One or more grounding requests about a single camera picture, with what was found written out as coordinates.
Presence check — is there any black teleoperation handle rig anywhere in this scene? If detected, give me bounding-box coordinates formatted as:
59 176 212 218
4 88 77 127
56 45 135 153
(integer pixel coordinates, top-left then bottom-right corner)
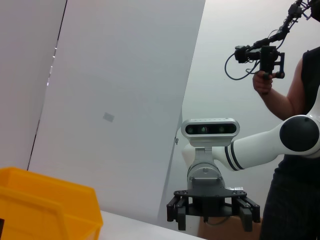
224 0 320 96

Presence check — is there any operator torso in black clothes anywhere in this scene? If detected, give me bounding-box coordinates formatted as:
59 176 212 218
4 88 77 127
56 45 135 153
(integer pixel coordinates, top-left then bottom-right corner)
259 46 320 240

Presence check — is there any operator bare hand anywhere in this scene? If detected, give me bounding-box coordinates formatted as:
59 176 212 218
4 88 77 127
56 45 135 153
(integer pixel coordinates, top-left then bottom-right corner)
252 71 274 95

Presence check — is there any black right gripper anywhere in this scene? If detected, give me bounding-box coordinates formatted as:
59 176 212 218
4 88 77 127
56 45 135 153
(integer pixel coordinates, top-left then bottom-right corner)
166 174 261 232

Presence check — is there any operator bare forearm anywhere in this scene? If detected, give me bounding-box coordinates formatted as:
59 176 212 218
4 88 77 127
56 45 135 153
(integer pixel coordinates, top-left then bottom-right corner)
261 87 300 121

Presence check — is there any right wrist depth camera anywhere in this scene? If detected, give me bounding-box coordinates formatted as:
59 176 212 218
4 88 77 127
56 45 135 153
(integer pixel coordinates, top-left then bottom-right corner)
180 117 241 148

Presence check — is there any brown cardboard box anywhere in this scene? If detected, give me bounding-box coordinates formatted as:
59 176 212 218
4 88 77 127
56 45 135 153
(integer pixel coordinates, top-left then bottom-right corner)
197 214 264 240

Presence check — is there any yellow plastic storage bin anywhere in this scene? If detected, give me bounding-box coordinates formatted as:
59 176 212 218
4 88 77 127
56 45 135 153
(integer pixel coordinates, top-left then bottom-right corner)
0 166 104 240

